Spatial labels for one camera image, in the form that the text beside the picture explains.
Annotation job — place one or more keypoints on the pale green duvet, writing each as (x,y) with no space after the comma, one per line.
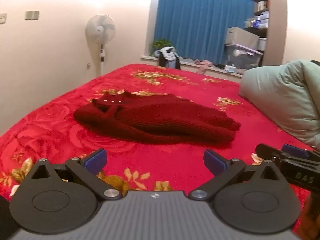
(280,92)

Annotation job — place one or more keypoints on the row of books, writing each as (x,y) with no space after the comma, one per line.
(262,5)

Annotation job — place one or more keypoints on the pile of dark clothes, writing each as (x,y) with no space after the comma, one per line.
(168,57)

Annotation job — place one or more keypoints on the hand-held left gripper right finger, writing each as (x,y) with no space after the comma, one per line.
(212,161)

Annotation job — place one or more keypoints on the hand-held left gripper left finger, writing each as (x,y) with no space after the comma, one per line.
(96,160)

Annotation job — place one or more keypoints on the grey storage box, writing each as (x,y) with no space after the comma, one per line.
(241,36)

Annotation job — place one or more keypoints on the beige shelf unit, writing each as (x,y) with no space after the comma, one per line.
(275,30)

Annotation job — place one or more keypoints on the person's right hand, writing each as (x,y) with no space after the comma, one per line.
(311,217)

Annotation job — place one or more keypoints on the grey wall switch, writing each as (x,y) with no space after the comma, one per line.
(36,15)
(28,15)

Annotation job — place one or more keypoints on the green potted plant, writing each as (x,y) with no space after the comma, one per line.
(161,43)

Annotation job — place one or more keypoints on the white wall switch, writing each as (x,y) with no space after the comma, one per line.
(3,18)

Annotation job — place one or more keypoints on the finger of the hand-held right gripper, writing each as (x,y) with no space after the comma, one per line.
(267,152)
(295,151)

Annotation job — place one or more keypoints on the red floral blanket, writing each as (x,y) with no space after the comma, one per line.
(62,130)

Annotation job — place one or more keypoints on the white standing fan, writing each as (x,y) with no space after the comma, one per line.
(100,30)

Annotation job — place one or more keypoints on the dark red knit sweater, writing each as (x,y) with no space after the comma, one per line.
(160,120)

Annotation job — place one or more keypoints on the pink cloth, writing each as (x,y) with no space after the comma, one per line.
(203,65)

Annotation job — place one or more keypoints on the white bucket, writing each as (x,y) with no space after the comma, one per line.
(262,43)

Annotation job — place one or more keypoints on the clear plastic storage box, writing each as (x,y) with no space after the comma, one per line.
(243,57)

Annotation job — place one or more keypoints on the blue curtain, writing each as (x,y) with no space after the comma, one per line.
(195,17)

